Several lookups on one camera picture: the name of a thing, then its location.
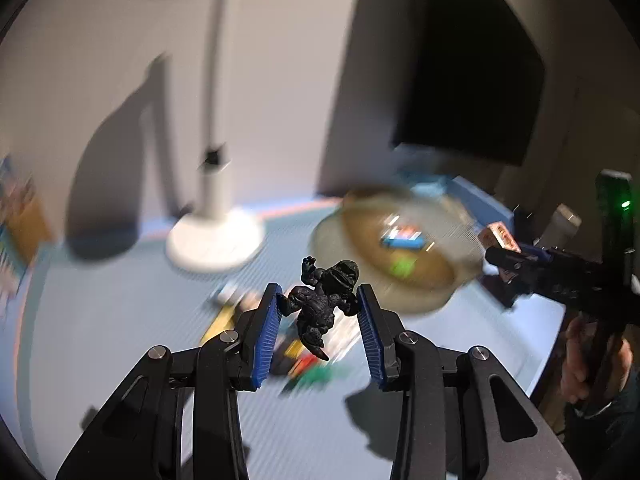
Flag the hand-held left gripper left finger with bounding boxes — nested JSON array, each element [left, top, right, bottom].
[[54, 282, 286, 480]]

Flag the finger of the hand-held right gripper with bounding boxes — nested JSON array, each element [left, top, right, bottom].
[[484, 246, 552, 297], [519, 243, 553, 262]]

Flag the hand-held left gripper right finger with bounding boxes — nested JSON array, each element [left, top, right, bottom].
[[356, 282, 583, 480]]

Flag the printed wooden block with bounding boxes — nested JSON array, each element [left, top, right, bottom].
[[477, 221, 525, 282]]

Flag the colourful toy pieces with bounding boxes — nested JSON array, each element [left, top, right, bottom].
[[200, 280, 351, 396]]

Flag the black toy figure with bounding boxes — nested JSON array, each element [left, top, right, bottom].
[[285, 256, 362, 362]]

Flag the ribbed brown bowl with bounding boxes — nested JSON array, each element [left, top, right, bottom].
[[314, 186, 488, 313]]

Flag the heap of small colourful toys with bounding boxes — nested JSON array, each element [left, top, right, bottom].
[[380, 215, 433, 278]]

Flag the person's right forearm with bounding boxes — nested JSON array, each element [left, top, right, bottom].
[[565, 385, 640, 480]]

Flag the person's right hand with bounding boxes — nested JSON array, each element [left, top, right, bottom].
[[560, 317, 633, 407]]

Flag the grey box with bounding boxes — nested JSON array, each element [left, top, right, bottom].
[[542, 204, 583, 250]]

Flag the blue box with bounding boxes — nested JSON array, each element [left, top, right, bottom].
[[435, 175, 517, 233]]

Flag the blue textured mat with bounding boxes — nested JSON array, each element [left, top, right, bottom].
[[10, 195, 568, 480]]

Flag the white desk lamp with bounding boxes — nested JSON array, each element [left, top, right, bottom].
[[136, 0, 303, 273]]

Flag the black monitor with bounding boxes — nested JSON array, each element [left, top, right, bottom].
[[392, 0, 546, 167]]

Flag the brown cardboard box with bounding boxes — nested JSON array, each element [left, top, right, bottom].
[[12, 192, 53, 263]]

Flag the colourful box at left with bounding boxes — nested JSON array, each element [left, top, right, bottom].
[[0, 155, 36, 306]]

